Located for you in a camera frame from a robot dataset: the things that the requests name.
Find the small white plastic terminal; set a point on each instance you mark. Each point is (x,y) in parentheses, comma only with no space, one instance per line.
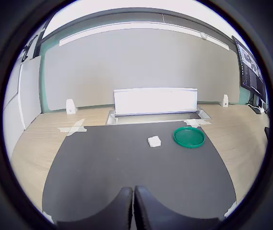
(154,141)

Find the round green lid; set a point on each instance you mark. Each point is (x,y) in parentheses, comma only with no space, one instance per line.
(189,137)

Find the dark grey mat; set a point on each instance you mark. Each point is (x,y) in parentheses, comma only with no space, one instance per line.
(126,165)

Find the white masking tape piece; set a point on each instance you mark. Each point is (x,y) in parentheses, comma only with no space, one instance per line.
(231,209)
(48,217)
(72,129)
(196,122)

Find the white partition panel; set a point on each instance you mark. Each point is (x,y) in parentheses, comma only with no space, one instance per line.
(11,107)
(30,91)

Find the black screen stand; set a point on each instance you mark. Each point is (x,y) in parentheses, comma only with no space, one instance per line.
(255,100)

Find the black computer screen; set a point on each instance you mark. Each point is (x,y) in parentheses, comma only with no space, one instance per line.
(250,69)

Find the small round white sensor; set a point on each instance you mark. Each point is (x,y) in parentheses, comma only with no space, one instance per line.
(204,35)

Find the small white bracket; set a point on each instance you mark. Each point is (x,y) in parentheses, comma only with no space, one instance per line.
(225,101)
(70,107)

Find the grey partition with green frame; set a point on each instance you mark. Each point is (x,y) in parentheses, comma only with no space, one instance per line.
(138,67)

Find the long white rail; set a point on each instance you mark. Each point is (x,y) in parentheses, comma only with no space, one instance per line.
(143,26)

